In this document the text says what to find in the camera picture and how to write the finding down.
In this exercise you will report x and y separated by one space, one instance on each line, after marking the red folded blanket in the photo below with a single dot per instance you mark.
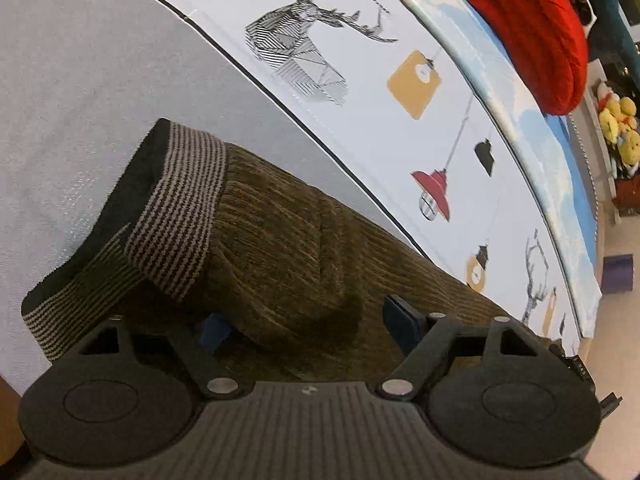
525 25

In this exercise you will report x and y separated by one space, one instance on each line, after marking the yellow duck plush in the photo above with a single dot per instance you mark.
617 115

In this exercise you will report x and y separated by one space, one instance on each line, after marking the dark red cushion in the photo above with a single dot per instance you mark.
627 194

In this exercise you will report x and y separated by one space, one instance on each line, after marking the printed grey white bed sheet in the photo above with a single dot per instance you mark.
100 85

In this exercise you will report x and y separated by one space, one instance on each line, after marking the purple box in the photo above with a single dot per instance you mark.
619 275

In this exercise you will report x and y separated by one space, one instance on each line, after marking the grey trimmed mat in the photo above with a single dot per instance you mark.
585 160

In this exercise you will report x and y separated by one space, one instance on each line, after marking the black white striped plush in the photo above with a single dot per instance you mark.
627 170

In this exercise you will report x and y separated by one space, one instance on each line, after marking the wooden bed frame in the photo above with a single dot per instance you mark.
10 420

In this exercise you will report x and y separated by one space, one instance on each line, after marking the teal shark plush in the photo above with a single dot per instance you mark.
612 5

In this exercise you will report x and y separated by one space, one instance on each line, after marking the yellow bear plush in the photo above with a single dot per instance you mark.
631 147

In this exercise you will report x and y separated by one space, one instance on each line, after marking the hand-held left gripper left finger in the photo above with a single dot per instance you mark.
212 335

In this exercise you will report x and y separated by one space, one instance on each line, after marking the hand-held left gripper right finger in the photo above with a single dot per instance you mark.
400 322

